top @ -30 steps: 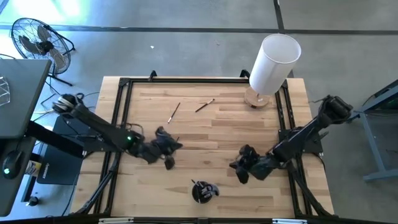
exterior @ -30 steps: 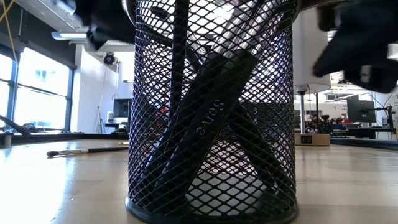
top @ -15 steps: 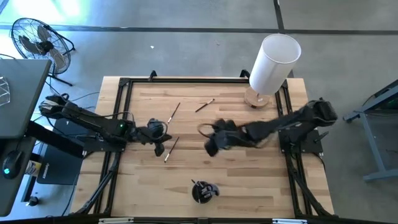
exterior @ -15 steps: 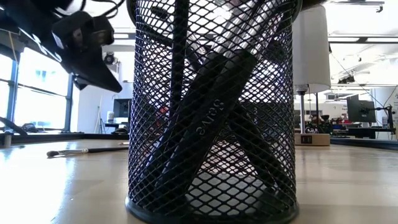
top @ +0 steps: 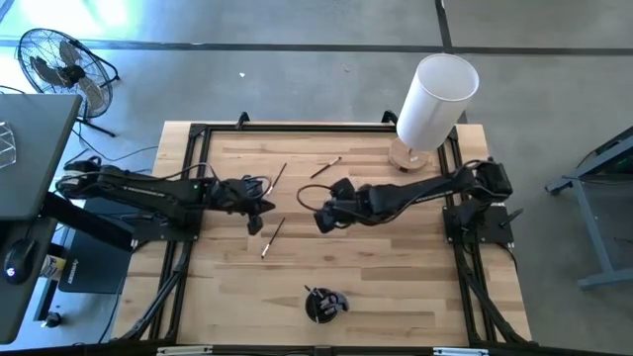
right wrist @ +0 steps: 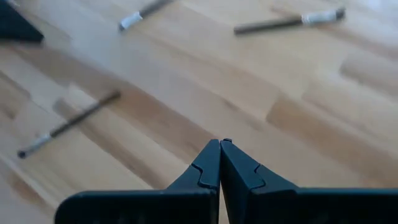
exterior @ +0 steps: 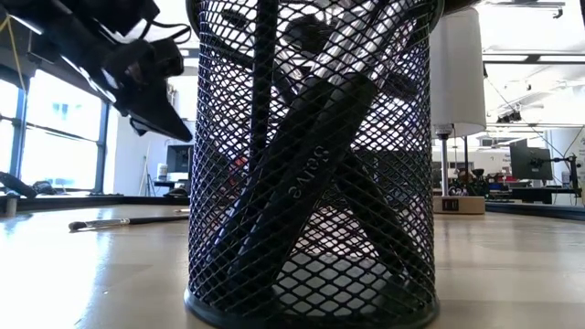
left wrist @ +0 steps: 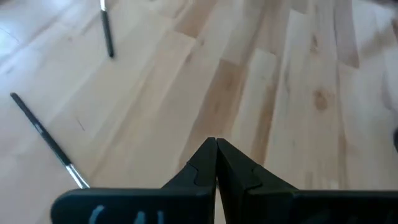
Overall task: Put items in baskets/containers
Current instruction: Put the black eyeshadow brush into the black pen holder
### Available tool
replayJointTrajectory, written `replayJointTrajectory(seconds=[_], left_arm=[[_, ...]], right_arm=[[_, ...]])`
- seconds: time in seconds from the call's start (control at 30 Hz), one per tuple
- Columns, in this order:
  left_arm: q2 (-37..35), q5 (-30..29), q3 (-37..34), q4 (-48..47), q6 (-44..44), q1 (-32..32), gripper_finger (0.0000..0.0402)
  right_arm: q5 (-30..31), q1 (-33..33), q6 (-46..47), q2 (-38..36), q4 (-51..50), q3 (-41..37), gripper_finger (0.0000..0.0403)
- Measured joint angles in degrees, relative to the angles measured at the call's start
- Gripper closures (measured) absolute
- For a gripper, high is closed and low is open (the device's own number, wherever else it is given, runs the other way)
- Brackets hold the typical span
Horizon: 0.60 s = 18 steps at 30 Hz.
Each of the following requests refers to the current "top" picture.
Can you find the black spoolie brush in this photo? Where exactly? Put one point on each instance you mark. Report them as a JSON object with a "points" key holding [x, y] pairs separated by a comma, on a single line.
{"points": [[309, 290]]}

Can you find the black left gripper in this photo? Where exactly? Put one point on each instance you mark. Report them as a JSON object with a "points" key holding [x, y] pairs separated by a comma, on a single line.
{"points": [[235, 195]]}

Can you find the white shade wooden table lamp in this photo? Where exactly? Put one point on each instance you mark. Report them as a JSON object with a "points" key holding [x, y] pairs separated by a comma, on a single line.
{"points": [[435, 104]]}

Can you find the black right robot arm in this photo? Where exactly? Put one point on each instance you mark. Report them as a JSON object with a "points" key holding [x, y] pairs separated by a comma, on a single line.
{"points": [[420, 193]]}

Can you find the dark grey office desk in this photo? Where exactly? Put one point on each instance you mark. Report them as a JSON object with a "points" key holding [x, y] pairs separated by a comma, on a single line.
{"points": [[34, 148]]}

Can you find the dark-bristle silver-ferrule makeup brush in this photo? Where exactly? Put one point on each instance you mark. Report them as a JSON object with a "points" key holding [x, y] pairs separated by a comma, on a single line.
{"points": [[327, 305]]}

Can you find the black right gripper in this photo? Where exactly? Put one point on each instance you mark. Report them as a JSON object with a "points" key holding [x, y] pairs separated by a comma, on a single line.
{"points": [[353, 205]]}

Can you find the long black silver-ferrule makeup brush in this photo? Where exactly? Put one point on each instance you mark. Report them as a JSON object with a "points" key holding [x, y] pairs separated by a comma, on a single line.
{"points": [[324, 169]]}

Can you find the short dark-bristle makeup brush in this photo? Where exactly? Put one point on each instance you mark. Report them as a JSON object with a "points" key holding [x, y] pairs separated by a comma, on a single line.
{"points": [[317, 298]]}

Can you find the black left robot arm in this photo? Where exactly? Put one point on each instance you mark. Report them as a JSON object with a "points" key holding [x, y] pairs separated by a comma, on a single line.
{"points": [[148, 190]]}

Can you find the fluffy powder makeup brush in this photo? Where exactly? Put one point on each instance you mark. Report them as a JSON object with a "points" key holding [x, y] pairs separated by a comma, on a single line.
{"points": [[340, 301]]}

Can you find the grey metal desk frame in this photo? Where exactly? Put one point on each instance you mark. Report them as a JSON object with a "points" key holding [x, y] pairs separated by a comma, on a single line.
{"points": [[591, 237]]}

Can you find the black table frame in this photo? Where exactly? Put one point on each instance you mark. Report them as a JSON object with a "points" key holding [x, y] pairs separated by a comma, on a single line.
{"points": [[321, 128]]}

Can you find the black table clamp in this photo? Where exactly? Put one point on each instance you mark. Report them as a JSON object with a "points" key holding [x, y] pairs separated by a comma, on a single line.
{"points": [[389, 116], [242, 118]]}

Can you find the black computer mouse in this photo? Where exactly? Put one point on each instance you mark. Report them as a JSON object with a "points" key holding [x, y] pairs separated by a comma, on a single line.
{"points": [[20, 259]]}

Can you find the black mesh pen cup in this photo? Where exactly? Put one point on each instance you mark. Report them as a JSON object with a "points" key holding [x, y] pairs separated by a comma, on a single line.
{"points": [[316, 311]]}

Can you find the silver aluminium bracket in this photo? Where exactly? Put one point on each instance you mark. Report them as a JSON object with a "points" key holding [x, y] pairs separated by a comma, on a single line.
{"points": [[460, 352], [185, 350]]}

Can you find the flat-tip silver-ferrule makeup brush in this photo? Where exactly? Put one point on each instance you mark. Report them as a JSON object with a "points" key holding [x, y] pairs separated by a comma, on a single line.
{"points": [[273, 237]]}

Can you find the black floor fan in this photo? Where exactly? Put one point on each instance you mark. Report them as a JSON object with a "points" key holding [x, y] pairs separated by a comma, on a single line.
{"points": [[64, 71]]}

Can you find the black computer case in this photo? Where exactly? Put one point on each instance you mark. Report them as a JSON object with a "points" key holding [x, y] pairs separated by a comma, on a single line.
{"points": [[94, 267]]}

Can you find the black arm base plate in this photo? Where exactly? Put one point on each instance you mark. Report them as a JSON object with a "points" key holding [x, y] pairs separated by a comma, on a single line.
{"points": [[487, 232], [153, 232]]}

